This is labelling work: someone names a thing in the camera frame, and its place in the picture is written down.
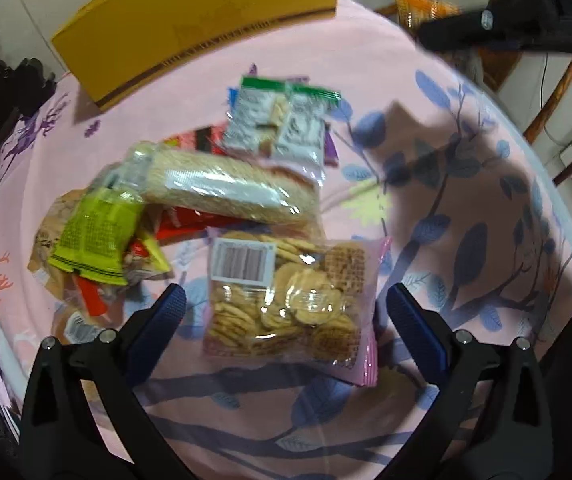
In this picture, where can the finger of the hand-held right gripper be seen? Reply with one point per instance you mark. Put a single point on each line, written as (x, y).
(466, 30)

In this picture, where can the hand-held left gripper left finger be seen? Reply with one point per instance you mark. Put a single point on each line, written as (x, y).
(158, 340)

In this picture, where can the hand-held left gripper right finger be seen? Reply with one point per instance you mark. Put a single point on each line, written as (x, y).
(418, 335)

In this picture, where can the orange striped snack packet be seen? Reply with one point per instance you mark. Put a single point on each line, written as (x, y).
(421, 5)

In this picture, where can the pink edged biscuit packet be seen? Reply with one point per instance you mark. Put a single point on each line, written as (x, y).
(286, 305)

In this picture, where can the yellow cardboard box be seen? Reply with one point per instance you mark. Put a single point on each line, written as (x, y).
(200, 15)

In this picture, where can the clear barcode snack packet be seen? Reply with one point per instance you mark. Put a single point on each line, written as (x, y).
(83, 327)

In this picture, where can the orange red snack packet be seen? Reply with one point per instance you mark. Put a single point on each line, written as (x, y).
(140, 255)

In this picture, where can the lime green snack packet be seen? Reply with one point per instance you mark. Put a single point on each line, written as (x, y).
(95, 230)

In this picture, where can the brown snack packet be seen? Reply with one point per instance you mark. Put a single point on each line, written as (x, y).
(48, 230)

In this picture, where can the long clear rice cracker packet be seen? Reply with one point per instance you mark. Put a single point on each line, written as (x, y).
(225, 185)

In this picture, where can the purple snack packet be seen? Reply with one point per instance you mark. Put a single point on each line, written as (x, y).
(333, 150)

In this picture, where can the red black snack packet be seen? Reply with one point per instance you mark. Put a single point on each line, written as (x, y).
(190, 140)

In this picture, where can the green white snack packet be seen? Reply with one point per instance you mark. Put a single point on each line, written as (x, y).
(276, 120)

